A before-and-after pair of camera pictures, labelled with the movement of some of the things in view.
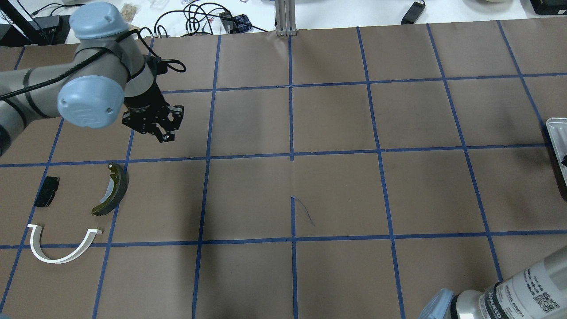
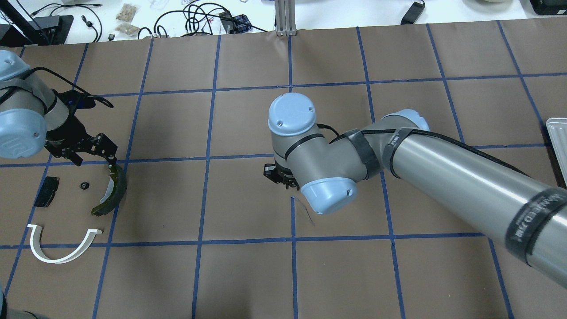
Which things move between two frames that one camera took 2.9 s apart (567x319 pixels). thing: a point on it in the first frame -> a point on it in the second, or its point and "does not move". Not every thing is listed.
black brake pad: [50, 186] does not move
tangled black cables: [200, 18] does not move
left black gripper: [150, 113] -> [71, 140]
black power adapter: [413, 13] does not move
